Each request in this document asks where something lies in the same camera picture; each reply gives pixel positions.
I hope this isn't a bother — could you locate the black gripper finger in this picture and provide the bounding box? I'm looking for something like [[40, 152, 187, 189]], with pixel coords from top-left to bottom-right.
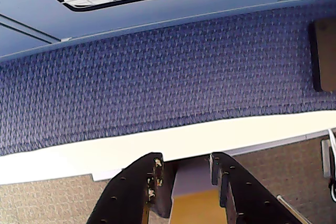
[[209, 152, 300, 224], [86, 152, 174, 224]]

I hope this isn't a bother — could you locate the yellow wooden box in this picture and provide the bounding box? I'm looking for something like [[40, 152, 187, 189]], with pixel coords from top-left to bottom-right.
[[169, 167, 228, 224]]

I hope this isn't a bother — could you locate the grey rectangular plate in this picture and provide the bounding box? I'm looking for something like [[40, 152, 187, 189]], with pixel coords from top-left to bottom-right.
[[321, 139, 333, 179]]

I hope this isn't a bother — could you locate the brown wooden block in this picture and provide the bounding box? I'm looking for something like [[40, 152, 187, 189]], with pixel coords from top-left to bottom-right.
[[308, 18, 336, 93]]

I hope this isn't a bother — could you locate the white cable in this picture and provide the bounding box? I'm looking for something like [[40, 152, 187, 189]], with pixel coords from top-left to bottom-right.
[[326, 128, 336, 201]]

